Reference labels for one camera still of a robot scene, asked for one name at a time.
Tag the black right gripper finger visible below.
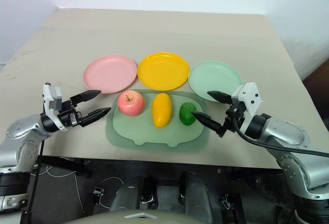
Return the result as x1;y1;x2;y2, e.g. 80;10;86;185
192;110;222;132
207;90;234;105

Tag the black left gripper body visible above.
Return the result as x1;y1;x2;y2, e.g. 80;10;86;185
57;99;83;127

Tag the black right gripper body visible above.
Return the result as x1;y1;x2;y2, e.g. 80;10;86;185
217;100;245;138

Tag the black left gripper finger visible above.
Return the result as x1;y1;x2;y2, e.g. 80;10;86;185
78;107;112;127
69;89;102;105

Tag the light green plate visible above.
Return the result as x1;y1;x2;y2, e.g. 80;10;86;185
188;60;243;103

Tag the pink plate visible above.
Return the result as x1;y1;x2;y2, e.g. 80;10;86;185
82;55;138;95

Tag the yellow plate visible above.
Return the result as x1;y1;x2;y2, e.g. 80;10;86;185
137;51;190;91

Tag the green lime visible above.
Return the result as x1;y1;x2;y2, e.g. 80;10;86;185
179;102;197;126

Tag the red apple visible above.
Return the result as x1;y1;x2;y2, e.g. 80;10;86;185
117;89;145;117

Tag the yellow mango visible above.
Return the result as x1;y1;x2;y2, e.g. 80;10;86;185
151;92;172;128

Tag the translucent green tray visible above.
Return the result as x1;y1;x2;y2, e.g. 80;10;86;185
105;88;210;154

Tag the dark rounded right robot leg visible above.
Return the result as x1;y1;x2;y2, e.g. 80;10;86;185
179;172;223;224

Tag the dark rounded robot leg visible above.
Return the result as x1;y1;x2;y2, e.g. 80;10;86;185
109;174;158;212
179;172;223;224

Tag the dark rounded left robot leg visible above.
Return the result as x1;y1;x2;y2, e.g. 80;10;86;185
109;174;158;212

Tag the grey robot torso top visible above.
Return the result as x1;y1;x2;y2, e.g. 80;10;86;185
61;209;214;224

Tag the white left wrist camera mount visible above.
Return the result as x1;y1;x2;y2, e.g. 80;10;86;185
42;82;68;132

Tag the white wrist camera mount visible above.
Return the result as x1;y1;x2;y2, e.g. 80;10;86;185
42;82;68;132
231;81;264;133

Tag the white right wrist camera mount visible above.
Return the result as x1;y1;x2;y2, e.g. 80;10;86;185
231;81;264;133

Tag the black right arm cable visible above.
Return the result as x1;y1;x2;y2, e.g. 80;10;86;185
226;113;329;157

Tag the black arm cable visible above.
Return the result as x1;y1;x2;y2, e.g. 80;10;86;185
25;134;47;224
226;113;329;157

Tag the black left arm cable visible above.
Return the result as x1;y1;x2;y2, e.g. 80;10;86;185
25;134;47;224

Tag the white thin floor cable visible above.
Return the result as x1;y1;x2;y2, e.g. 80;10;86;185
38;164;124;209

